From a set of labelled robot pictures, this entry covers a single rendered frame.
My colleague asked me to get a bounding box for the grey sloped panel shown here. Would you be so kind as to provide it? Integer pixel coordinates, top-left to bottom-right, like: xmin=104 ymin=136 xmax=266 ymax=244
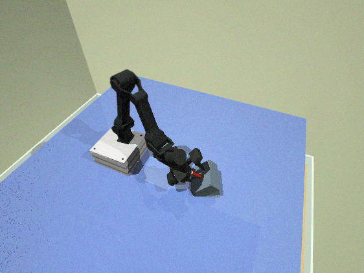
xmin=191 ymin=160 xmax=220 ymax=197

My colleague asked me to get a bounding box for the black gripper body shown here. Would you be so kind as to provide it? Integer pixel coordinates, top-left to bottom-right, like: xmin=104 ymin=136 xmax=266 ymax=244
xmin=166 ymin=148 xmax=203 ymax=186

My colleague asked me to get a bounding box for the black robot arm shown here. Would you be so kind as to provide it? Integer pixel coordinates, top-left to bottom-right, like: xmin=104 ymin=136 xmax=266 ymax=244
xmin=110 ymin=70 xmax=192 ymax=182

